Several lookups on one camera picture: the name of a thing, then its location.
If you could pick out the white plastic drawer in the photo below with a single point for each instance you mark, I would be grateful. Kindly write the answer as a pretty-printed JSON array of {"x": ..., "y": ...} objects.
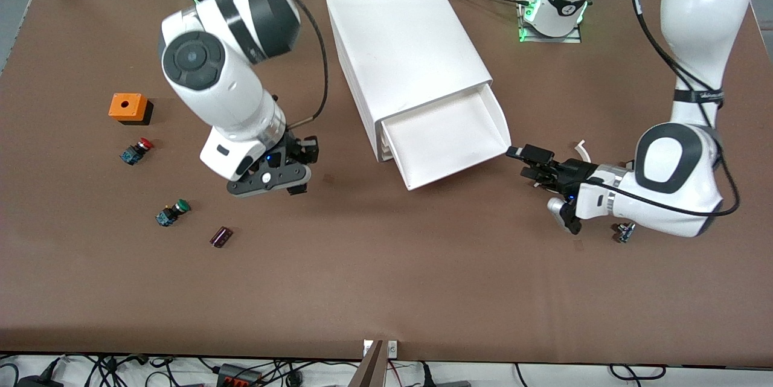
[{"x": 447, "y": 139}]

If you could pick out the black power strip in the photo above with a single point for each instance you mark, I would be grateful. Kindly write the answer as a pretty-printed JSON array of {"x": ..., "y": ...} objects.
[{"x": 238, "y": 378}]

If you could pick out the small blue metal part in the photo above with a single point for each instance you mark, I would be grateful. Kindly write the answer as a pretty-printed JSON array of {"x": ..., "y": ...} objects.
[{"x": 625, "y": 233}]

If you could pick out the white metal bracket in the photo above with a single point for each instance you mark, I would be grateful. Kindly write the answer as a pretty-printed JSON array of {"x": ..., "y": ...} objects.
[{"x": 392, "y": 349}]

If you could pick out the white plastic drawer cabinet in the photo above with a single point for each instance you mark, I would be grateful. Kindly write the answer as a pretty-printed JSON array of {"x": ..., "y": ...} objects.
[{"x": 398, "y": 37}]

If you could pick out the green mushroom push button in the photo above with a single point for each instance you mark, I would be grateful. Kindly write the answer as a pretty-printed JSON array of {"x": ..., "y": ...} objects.
[{"x": 169, "y": 215}]

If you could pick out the dark purple capacitor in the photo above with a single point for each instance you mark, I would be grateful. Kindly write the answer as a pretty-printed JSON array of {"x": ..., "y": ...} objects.
[{"x": 221, "y": 236}]

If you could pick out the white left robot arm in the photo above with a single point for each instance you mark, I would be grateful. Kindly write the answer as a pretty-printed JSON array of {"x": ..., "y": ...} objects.
[{"x": 670, "y": 163}]

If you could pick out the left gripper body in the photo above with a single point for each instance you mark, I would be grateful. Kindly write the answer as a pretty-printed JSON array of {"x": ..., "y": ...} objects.
[{"x": 572, "y": 172}]

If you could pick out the white curved plastic clip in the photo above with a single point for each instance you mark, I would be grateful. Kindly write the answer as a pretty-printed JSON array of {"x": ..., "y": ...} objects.
[{"x": 581, "y": 148}]

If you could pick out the red mushroom push button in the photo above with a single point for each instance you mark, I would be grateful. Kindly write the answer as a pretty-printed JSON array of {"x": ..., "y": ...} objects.
[{"x": 134, "y": 153}]

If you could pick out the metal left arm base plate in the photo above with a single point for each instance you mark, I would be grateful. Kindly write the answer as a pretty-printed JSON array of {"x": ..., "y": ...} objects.
[{"x": 574, "y": 38}]

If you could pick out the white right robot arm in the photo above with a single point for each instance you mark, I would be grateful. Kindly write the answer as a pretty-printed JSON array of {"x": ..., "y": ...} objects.
[{"x": 211, "y": 85}]

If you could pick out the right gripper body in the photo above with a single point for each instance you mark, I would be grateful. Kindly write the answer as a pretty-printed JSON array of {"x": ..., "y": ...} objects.
[{"x": 294, "y": 150}]

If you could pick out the orange button enclosure box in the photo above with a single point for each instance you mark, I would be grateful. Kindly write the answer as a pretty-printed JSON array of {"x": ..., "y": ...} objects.
[{"x": 127, "y": 106}]

